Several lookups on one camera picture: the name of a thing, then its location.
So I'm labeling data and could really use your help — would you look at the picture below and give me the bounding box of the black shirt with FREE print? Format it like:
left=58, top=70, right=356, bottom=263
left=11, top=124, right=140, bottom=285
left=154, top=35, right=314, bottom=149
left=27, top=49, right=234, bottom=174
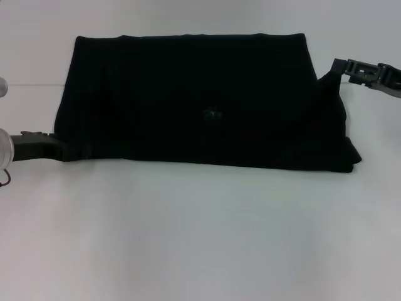
left=53, top=32, right=363, bottom=174

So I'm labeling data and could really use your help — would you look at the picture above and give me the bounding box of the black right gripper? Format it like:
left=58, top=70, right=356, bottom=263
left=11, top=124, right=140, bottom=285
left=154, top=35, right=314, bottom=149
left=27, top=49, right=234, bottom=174
left=331, top=58, right=401, bottom=99

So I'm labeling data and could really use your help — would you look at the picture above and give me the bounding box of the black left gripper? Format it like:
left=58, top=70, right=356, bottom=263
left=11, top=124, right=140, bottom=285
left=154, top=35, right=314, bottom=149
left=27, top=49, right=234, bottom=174
left=10, top=130, right=93, bottom=162

